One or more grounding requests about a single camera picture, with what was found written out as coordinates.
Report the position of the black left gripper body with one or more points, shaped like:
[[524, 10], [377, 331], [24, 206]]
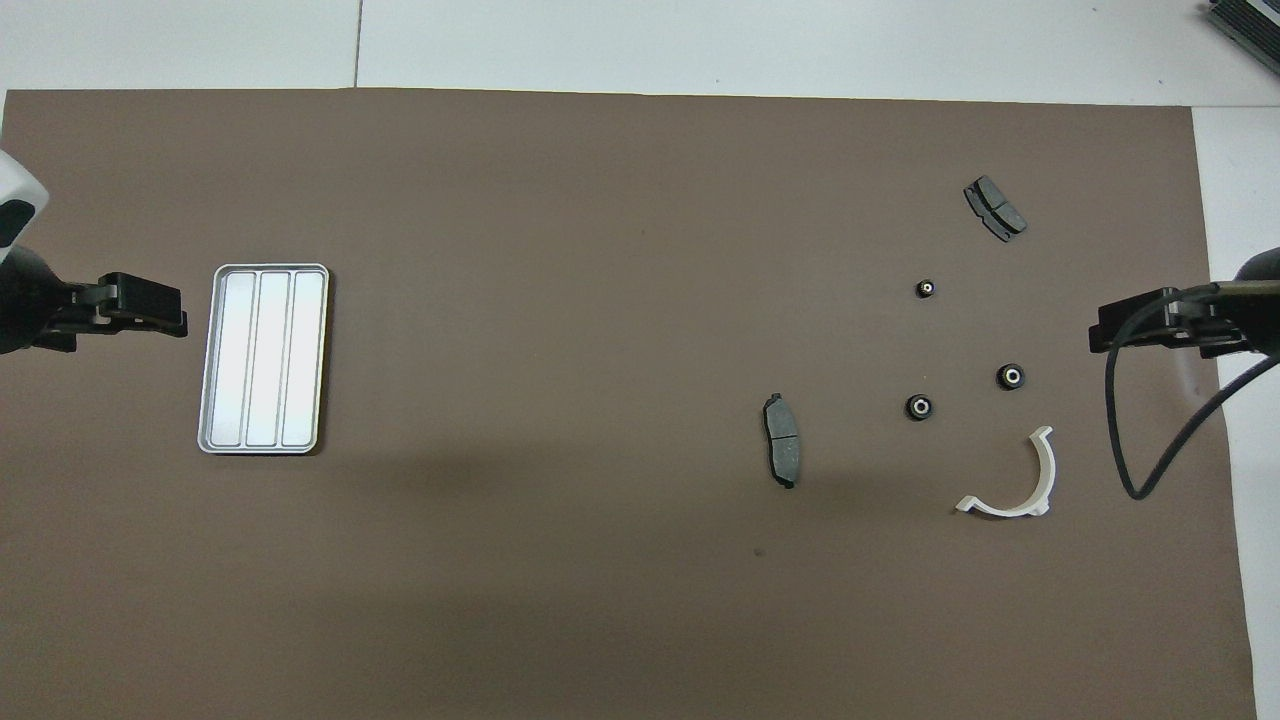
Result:
[[25, 300]]

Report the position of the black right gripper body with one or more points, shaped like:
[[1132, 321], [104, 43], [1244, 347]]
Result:
[[1262, 310]]

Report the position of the small black bearing gear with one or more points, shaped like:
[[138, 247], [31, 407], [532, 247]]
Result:
[[926, 289]]

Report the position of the silver metal tray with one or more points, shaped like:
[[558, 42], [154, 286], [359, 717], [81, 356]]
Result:
[[265, 360]]

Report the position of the stacked grey brake pads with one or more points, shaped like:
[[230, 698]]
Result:
[[995, 207]]

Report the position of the grey ribbed device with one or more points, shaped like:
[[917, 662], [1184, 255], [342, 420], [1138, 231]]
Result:
[[1255, 25]]

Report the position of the single grey brake pad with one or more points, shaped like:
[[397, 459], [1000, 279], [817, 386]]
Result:
[[783, 445]]

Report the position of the brown table mat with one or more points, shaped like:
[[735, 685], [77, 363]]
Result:
[[600, 300]]

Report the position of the white curved plastic bracket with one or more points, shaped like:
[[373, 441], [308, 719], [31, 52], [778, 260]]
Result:
[[1005, 509]]

